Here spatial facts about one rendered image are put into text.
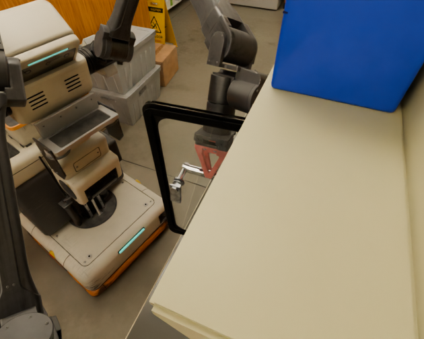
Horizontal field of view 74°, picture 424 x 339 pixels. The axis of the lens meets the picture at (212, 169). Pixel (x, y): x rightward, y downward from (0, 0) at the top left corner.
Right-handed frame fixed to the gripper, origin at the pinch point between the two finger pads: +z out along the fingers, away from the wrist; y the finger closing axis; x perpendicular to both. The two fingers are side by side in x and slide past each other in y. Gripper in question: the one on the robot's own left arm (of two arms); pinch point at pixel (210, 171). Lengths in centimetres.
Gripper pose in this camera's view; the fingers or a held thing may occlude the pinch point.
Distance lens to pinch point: 59.4
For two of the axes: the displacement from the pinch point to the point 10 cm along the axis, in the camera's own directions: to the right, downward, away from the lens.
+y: 2.5, -3.5, 9.0
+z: -1.5, 9.1, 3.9
